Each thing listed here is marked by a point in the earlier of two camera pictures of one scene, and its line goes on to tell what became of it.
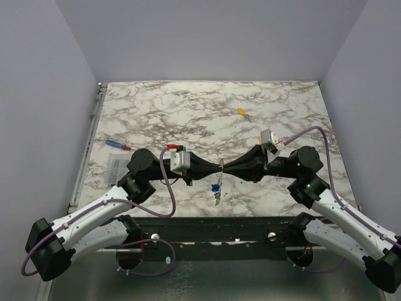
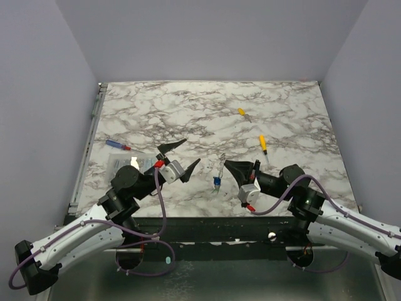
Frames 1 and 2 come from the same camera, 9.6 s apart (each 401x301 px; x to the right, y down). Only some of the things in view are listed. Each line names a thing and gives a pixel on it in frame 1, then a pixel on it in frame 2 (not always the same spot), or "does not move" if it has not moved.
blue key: x=215 y=187 -> x=217 y=180
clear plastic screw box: x=117 y=167 does not move
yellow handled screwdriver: x=241 y=111 does not move
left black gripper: x=200 y=168 -> x=165 y=148
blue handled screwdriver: x=116 y=144 does not move
